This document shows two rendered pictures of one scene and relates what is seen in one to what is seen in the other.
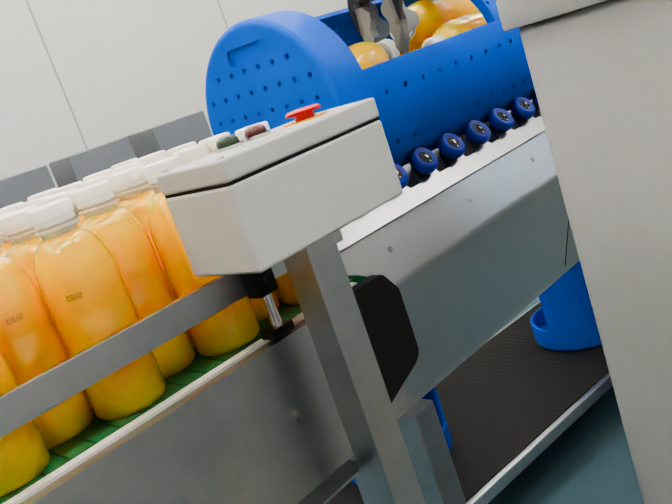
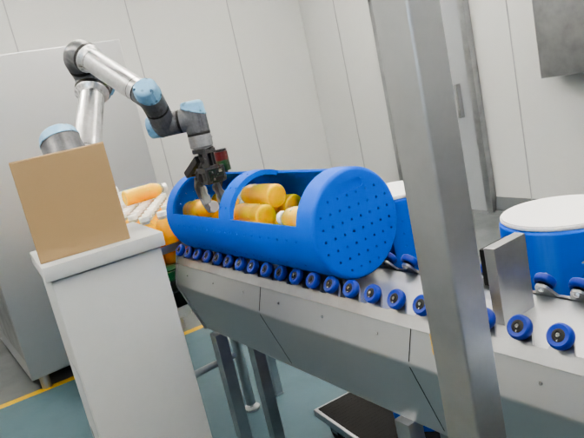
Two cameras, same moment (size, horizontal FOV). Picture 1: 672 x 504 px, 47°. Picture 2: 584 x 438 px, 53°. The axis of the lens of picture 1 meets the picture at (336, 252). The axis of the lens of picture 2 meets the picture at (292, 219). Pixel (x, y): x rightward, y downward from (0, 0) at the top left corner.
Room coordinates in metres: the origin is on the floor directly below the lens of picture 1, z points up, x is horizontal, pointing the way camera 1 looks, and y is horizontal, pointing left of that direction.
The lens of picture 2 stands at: (1.75, -2.05, 1.44)
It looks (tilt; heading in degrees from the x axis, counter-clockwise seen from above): 12 degrees down; 99
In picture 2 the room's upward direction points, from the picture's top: 12 degrees counter-clockwise
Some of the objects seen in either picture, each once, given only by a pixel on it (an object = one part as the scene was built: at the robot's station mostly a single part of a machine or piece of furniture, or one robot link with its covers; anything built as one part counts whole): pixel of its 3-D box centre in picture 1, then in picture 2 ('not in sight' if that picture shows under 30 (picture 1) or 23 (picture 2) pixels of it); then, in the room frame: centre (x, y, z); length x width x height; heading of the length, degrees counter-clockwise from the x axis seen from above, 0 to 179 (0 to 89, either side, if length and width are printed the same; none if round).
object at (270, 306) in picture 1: (266, 299); not in sight; (0.77, 0.08, 0.94); 0.03 x 0.02 x 0.08; 132
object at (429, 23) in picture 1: (435, 17); (260, 195); (1.40, -0.30, 1.16); 0.19 x 0.07 x 0.07; 132
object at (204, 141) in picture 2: not in sight; (202, 142); (1.23, -0.19, 1.35); 0.08 x 0.08 x 0.05
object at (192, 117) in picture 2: not in sight; (194, 117); (1.23, -0.19, 1.43); 0.09 x 0.08 x 0.11; 4
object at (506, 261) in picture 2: not in sight; (506, 277); (1.97, -0.93, 1.00); 0.10 x 0.04 x 0.15; 42
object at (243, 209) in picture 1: (286, 183); not in sight; (0.73, 0.02, 1.05); 0.20 x 0.10 x 0.10; 132
